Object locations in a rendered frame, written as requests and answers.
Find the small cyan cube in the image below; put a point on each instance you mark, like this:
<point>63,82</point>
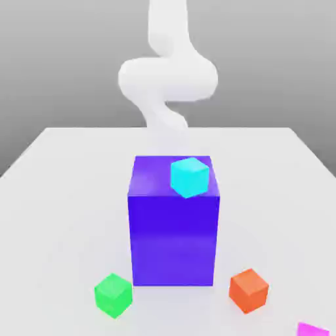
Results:
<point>189,178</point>

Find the large purple box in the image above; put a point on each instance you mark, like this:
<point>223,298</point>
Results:
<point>173,241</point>

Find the small magenta cube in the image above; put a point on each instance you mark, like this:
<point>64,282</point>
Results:
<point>311,330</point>

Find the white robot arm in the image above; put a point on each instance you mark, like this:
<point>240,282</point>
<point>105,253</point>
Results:
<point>168,78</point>

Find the small green cube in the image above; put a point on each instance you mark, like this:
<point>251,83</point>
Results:
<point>113,296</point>

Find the small orange cube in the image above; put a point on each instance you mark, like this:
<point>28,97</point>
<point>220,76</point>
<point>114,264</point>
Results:
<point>248,291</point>

